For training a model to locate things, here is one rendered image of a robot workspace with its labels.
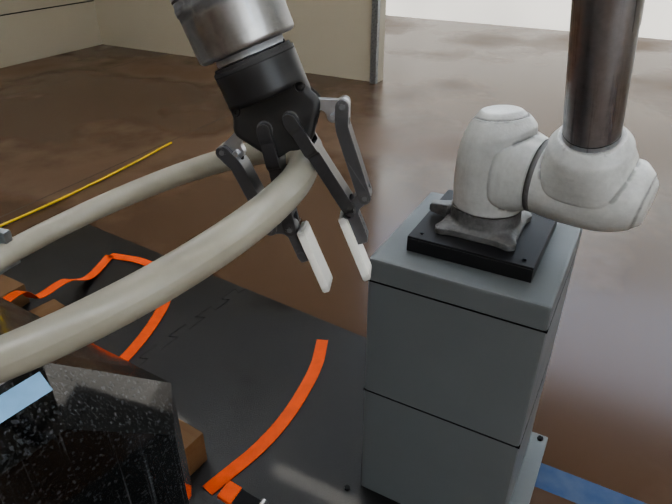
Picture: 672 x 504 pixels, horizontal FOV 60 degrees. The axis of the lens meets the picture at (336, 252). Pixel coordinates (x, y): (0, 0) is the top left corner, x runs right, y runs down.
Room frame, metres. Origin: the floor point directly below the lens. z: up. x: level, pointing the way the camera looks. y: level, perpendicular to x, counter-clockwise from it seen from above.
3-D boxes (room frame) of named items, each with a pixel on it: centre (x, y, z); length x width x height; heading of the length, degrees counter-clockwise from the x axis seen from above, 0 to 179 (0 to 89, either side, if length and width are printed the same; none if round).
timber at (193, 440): (1.22, 0.55, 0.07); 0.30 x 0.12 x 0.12; 57
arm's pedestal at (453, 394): (1.18, -0.34, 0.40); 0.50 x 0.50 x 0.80; 62
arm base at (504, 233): (1.18, -0.32, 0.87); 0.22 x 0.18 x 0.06; 61
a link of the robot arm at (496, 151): (1.17, -0.35, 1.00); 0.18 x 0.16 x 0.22; 51
